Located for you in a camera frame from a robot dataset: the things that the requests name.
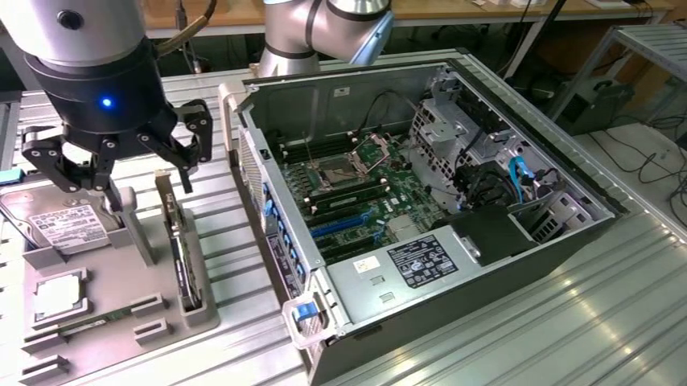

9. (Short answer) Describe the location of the thin locking lever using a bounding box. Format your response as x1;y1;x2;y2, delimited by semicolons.
301;130;318;168

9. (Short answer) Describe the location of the black plastic air shroud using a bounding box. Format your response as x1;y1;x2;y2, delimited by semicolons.
448;207;540;269

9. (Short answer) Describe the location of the silver power supply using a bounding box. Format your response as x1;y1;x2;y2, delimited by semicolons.
324;227;486;325

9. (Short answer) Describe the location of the metal disk bay cage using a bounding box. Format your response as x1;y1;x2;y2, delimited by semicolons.
404;98;486;199

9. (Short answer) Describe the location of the graphics card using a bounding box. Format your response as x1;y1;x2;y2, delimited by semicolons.
153;168;206;313

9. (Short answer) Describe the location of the installed RAM stick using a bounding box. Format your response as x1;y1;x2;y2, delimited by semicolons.
308;185;388;212

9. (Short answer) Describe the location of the black RAM slot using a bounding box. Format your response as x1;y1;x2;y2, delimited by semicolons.
282;140;356;164
278;134;353;156

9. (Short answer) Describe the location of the open black PC case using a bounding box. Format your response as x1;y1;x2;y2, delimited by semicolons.
218;47;632;385

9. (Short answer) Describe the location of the metal slat shelf frame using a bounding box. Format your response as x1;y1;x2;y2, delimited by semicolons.
546;23;687;122

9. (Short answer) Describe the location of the blue expansion slot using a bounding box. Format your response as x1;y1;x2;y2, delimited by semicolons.
309;211;374;240

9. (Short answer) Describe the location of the blue card retainer strip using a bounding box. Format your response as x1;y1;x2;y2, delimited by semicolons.
261;183;313;285

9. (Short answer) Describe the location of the black expansion slot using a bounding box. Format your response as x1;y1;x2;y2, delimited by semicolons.
314;232;377;253
320;240;385;261

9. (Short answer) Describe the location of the black box device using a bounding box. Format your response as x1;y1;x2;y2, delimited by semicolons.
560;79;636;137

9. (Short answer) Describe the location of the blue data wire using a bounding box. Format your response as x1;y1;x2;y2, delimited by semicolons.
505;154;538;204

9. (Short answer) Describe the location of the CPU socket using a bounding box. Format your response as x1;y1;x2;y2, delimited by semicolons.
317;159;372;191

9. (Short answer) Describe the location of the grey parts rack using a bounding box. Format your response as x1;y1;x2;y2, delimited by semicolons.
0;183;222;386

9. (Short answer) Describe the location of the black power wire bundle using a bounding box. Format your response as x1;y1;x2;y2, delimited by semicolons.
453;120;512;211

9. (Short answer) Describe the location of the silver chipset heatsink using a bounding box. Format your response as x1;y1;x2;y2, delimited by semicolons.
384;215;426;240

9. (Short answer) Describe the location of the green RAM stick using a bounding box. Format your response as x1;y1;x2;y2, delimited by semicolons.
55;303;138;337

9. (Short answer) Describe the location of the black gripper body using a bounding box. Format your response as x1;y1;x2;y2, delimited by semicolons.
22;36;178;157

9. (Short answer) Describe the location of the silver CPU chip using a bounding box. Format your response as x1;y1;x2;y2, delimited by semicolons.
31;277;83;317

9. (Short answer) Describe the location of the wooden desk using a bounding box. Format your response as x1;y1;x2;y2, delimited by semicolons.
143;0;674;39

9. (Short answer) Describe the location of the hard disk with label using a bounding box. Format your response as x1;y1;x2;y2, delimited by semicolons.
0;191;123;256

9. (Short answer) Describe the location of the gold braided gripper cable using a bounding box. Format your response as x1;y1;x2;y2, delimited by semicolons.
153;0;218;55

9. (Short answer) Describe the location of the green motherboard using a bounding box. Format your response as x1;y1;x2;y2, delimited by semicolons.
277;131;464;266

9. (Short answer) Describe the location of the black floor cable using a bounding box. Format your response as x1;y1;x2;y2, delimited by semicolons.
586;115;687;202

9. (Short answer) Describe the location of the thin black wire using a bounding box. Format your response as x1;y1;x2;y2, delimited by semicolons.
360;91;421;138

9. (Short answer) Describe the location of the metal socket cover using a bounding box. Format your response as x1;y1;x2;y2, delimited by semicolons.
348;133;402;176

